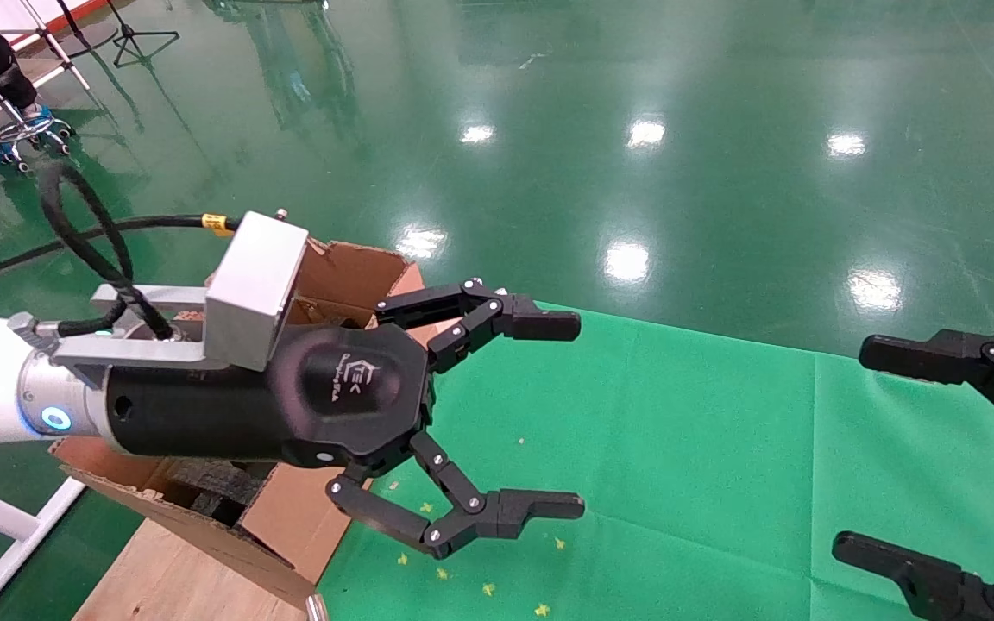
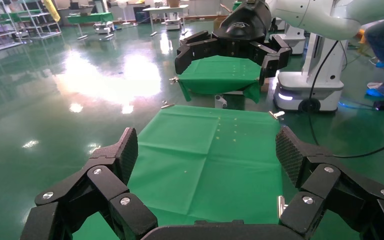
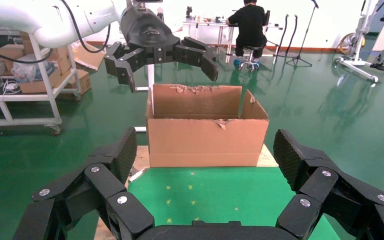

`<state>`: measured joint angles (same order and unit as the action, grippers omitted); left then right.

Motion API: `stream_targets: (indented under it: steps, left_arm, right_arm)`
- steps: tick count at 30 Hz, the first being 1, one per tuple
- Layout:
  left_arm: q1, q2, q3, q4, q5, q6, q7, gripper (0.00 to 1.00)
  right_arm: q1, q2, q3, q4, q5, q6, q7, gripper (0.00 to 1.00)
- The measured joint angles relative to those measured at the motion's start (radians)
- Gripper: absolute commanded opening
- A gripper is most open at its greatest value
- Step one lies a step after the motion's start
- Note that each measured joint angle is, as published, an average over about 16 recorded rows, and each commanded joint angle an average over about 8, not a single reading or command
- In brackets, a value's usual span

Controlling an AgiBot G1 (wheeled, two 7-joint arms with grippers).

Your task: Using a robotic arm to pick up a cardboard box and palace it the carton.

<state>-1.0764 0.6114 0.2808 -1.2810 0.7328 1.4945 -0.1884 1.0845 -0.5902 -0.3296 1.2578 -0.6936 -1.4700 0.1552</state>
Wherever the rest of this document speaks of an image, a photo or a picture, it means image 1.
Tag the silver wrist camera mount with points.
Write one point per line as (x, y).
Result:
(255, 285)

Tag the white desk behind person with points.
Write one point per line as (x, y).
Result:
(57, 43)

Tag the large open cardboard carton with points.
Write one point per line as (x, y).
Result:
(290, 517)

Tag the silver metal bracket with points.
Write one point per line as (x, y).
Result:
(317, 608)

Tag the black curved pole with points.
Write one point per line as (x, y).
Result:
(91, 39)

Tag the black swivel stool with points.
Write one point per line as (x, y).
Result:
(18, 125)

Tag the green cloth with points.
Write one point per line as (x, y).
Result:
(721, 448)

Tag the black tripod stand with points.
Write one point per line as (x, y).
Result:
(129, 36)

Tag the black foam block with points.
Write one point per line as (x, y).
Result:
(212, 483)

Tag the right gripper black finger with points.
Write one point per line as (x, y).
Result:
(946, 591)
(954, 358)

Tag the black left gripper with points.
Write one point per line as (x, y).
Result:
(247, 414)

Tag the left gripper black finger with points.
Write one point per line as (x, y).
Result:
(540, 325)
(531, 507)

